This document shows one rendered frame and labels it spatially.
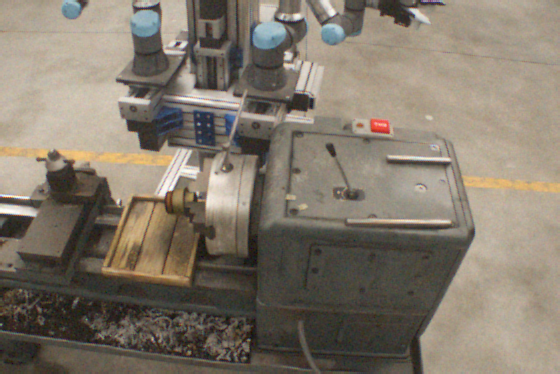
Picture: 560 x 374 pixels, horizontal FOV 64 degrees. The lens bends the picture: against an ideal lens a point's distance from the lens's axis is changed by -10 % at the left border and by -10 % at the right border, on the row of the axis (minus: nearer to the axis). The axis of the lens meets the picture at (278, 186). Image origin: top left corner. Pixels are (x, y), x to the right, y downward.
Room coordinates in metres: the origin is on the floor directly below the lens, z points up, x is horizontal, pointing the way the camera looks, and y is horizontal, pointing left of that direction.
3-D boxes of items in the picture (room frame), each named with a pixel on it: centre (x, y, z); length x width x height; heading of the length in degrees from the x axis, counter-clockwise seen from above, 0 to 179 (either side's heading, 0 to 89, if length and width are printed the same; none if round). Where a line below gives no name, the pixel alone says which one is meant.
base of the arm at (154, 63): (1.71, 0.55, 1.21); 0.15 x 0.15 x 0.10
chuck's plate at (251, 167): (1.04, 0.09, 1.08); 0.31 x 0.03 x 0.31; 178
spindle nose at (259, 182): (1.04, 0.05, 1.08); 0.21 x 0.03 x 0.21; 178
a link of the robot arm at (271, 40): (1.63, 0.06, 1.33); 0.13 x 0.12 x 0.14; 149
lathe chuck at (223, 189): (1.04, 0.15, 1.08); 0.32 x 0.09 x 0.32; 178
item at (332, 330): (1.04, -0.26, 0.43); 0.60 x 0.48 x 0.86; 88
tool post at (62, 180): (1.14, 0.75, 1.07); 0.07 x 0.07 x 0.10; 88
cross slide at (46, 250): (1.08, 0.76, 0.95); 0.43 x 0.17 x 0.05; 178
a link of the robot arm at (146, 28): (1.72, 0.55, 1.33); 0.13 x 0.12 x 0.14; 12
